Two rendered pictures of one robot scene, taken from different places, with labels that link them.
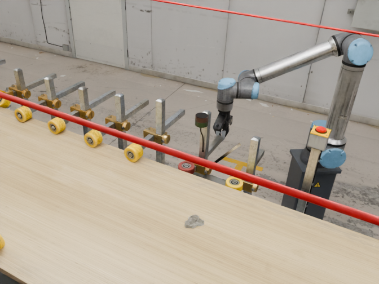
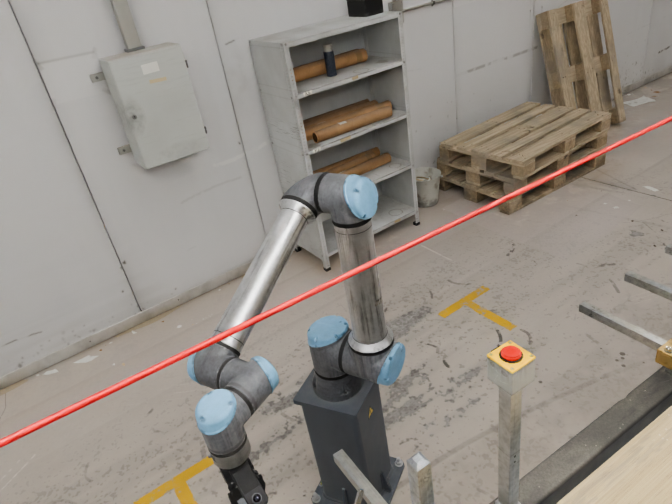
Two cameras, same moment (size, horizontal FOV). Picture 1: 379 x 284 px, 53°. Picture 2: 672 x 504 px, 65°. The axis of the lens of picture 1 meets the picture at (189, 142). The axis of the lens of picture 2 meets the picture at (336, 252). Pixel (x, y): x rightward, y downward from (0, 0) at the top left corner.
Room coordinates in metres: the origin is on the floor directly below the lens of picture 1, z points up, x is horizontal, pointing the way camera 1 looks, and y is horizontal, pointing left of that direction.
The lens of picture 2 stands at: (1.11, 0.31, 2.01)
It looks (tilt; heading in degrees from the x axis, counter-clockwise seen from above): 30 degrees down; 306
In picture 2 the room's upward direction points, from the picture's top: 10 degrees counter-clockwise
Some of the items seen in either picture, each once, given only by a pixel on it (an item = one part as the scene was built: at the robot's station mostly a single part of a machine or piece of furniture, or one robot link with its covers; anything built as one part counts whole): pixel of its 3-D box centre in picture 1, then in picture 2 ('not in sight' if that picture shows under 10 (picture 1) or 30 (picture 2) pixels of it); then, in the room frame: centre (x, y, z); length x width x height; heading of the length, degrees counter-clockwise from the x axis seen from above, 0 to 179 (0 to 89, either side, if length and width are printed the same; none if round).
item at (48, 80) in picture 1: (54, 114); not in sight; (2.00, 0.82, 0.87); 0.04 x 0.04 x 0.48; 63
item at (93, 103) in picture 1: (87, 106); not in sight; (1.96, 0.61, 0.95); 0.50 x 0.04 x 0.04; 153
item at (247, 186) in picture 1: (244, 182); not in sight; (1.45, -0.28, 0.84); 0.14 x 0.06 x 0.05; 63
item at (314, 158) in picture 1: (306, 187); (509, 448); (1.33, -0.53, 0.93); 0.05 x 0.05 x 0.45; 63
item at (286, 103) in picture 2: not in sight; (343, 142); (3.09, -2.70, 0.78); 0.90 x 0.45 x 1.55; 66
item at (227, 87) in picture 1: (226, 90); (221, 421); (1.87, -0.19, 1.13); 0.10 x 0.09 x 0.12; 89
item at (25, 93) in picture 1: (20, 92); not in sight; (2.12, 1.07, 0.95); 0.14 x 0.06 x 0.05; 63
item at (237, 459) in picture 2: (224, 105); (228, 448); (1.87, -0.18, 1.05); 0.10 x 0.09 x 0.05; 63
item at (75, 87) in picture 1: (55, 96); not in sight; (2.08, 0.83, 0.95); 0.50 x 0.04 x 0.04; 153
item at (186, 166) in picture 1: (185, 174); not in sight; (1.48, 0.01, 0.85); 0.08 x 0.08 x 0.11
